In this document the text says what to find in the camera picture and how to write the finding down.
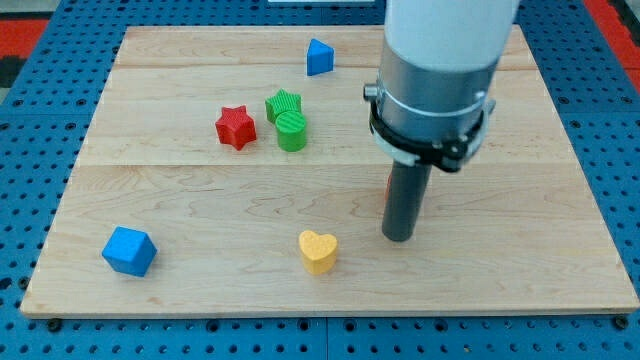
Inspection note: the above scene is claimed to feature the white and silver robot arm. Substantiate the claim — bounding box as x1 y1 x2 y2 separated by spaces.
363 0 519 172

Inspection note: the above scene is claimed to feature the green circle block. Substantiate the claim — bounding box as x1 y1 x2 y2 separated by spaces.
275 111 307 152

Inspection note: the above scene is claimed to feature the yellow heart block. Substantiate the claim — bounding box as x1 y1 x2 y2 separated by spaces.
298 230 339 275

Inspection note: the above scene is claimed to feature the light wooden board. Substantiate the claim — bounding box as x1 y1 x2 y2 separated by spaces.
20 26 639 319

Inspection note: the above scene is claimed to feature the green star block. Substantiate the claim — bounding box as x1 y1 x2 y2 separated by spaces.
265 89 302 123

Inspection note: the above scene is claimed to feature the red star block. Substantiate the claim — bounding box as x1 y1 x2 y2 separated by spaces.
215 105 257 151

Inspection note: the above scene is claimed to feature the blue triangle block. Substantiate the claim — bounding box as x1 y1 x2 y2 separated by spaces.
306 38 335 76

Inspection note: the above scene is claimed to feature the blue cube block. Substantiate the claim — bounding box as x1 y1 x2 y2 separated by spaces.
101 226 157 277

